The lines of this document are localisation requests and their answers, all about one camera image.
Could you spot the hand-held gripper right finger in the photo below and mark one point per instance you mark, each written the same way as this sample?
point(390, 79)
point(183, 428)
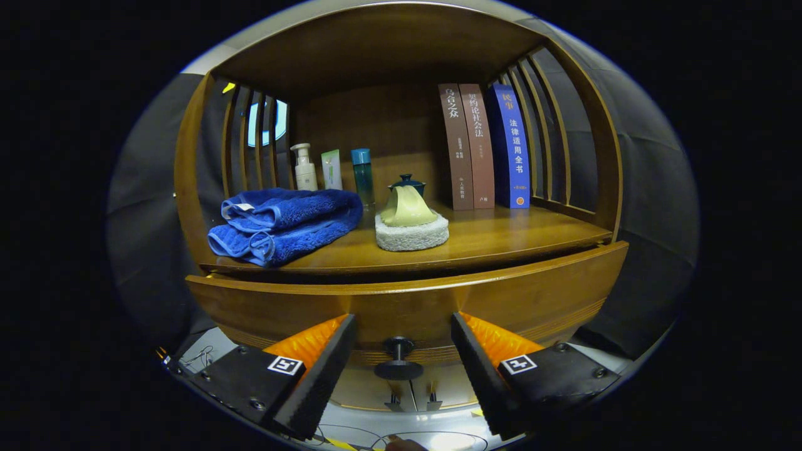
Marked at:
point(482, 376)

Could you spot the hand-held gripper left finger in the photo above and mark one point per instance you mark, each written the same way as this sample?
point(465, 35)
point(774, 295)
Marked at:
point(319, 382)

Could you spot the black drawer knob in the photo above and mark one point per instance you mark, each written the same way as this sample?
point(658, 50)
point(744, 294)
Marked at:
point(399, 369)

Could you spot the brown wooden drawer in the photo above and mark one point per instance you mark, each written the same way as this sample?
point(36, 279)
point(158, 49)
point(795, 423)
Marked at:
point(407, 307)

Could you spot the wooden cabinet door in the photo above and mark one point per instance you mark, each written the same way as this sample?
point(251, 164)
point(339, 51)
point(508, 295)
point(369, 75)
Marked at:
point(445, 391)
point(366, 394)

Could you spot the wooden countertop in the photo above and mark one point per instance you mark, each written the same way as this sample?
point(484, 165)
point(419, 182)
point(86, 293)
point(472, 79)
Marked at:
point(501, 235)

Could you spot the brown wooden cabinet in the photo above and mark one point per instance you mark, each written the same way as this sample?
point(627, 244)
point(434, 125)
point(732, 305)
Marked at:
point(376, 125)

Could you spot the folded blue towel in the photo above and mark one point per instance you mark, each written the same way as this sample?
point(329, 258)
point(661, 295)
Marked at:
point(282, 225)

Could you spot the blue lidded teacup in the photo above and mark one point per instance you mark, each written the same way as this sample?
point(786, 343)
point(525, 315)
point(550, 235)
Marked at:
point(410, 184)

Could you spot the white pump bottle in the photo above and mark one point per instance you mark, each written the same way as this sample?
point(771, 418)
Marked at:
point(306, 175)

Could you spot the teal glass bottle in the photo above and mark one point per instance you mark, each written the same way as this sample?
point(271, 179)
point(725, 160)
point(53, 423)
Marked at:
point(363, 175)

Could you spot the white green tube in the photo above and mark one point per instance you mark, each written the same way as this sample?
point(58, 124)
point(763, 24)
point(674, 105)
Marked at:
point(332, 169)

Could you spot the reddish brown book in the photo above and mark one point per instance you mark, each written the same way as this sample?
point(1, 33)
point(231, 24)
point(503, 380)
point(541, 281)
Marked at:
point(481, 150)

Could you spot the dark brown book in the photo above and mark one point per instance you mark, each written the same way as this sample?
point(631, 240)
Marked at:
point(456, 150)

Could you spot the blue book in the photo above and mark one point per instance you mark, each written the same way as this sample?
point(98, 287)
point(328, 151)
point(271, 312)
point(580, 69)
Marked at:
point(514, 150)

